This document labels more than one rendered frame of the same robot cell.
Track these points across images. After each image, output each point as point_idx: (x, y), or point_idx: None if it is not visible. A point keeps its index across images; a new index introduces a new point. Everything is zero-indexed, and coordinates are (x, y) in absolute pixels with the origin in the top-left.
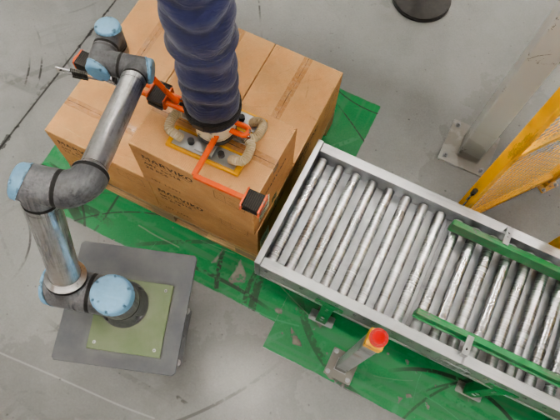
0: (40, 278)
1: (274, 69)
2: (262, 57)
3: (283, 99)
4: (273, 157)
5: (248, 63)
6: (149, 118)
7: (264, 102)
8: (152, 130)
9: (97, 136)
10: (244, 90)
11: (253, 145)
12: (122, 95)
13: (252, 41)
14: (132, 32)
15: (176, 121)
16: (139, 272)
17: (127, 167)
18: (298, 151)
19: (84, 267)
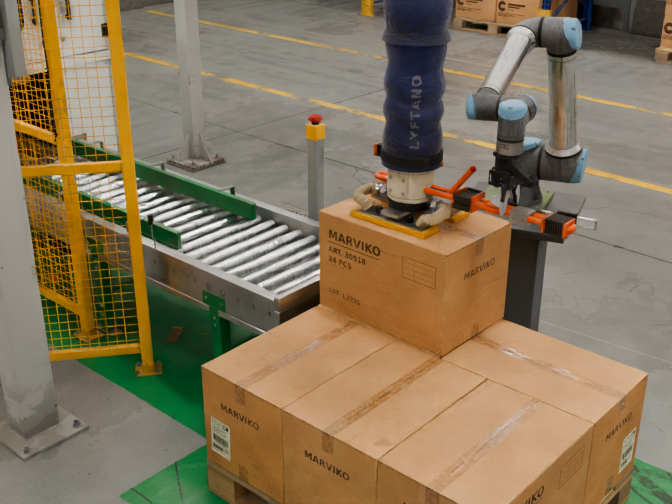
0: (586, 150)
1: (298, 382)
2: (310, 396)
3: (301, 353)
4: (353, 199)
5: (334, 393)
6: (485, 231)
7: (329, 354)
8: (482, 224)
9: (515, 45)
10: (352, 369)
11: (374, 180)
12: (495, 69)
13: (318, 416)
14: (519, 457)
15: (454, 226)
16: (506, 217)
17: (526, 328)
18: (305, 313)
19: (547, 149)
